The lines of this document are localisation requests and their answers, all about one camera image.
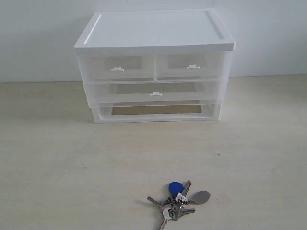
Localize clear plastic storage box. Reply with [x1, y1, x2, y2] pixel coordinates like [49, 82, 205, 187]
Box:
[83, 80, 228, 108]

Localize bunch of keys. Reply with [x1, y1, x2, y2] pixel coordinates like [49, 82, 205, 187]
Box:
[147, 180, 211, 230]

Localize white plastic drawer cabinet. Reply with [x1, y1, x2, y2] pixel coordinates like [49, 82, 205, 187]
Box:
[74, 9, 236, 123]

